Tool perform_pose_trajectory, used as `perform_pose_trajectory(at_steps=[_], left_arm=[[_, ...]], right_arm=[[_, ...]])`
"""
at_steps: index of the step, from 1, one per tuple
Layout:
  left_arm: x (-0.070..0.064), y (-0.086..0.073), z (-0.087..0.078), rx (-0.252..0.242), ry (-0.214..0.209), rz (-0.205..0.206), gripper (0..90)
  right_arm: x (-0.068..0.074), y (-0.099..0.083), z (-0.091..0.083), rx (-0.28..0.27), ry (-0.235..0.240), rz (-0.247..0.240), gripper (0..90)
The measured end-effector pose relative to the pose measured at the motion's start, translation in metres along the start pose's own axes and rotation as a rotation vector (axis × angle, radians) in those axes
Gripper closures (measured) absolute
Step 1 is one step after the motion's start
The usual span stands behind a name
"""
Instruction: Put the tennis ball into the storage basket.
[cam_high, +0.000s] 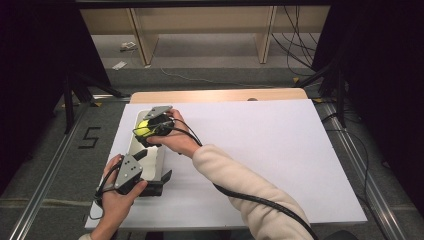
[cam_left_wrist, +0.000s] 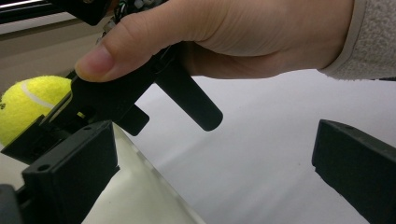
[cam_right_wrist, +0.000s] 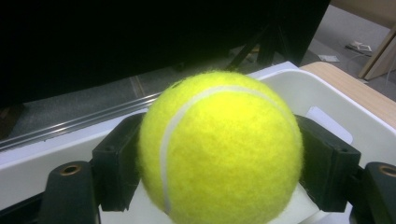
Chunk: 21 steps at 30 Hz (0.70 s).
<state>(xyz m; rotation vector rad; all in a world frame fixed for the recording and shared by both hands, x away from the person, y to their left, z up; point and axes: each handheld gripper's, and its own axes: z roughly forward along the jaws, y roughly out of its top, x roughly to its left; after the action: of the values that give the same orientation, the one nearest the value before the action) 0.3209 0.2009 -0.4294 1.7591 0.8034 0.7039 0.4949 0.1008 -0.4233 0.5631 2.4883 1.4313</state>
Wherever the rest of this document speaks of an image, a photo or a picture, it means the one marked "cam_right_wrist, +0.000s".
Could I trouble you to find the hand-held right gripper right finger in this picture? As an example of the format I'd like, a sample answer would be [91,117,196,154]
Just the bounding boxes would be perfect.
[294,115,362,214]

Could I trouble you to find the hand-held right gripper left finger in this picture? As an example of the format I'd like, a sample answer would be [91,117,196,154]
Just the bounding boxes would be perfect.
[91,113,146,213]

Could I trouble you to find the white plastic bin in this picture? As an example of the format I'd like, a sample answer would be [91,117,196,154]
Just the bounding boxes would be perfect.
[0,68,396,224]

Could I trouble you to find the yellow tennis ball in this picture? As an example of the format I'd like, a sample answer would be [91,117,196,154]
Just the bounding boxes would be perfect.
[137,70,305,224]

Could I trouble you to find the white paper sheet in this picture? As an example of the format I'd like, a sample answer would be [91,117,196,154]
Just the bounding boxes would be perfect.
[317,53,341,63]

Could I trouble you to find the leaning wooden board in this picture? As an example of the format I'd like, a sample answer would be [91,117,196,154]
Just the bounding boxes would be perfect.
[357,23,396,82]

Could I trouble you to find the black curtain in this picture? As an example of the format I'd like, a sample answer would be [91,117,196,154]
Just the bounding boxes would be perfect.
[0,0,332,110]

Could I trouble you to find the black metal stand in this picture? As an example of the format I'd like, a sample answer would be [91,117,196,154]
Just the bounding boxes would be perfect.
[224,24,289,72]

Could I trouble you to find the aluminium floor rail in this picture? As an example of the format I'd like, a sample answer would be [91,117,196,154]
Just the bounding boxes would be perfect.
[0,92,163,152]

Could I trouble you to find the white cable bundle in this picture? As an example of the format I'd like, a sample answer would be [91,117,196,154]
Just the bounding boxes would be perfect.
[344,39,374,54]

